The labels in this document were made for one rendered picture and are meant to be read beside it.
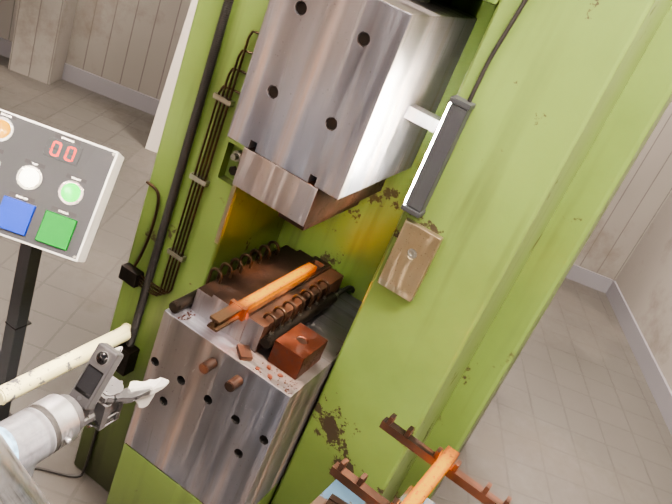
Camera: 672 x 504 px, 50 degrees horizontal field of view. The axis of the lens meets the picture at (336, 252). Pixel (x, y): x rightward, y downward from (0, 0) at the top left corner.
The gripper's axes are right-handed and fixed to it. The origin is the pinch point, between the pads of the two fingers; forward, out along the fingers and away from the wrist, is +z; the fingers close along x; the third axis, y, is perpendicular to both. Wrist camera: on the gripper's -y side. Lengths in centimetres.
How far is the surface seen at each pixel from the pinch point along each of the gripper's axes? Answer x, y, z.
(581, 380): 95, 100, 299
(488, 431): 65, 100, 201
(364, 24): 4, -71, 33
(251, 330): 4.9, 3.6, 33.0
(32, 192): -53, -6, 17
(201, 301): -10.1, 4.7, 33.0
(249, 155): -10.3, -35.2, 33.0
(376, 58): 9, -66, 33
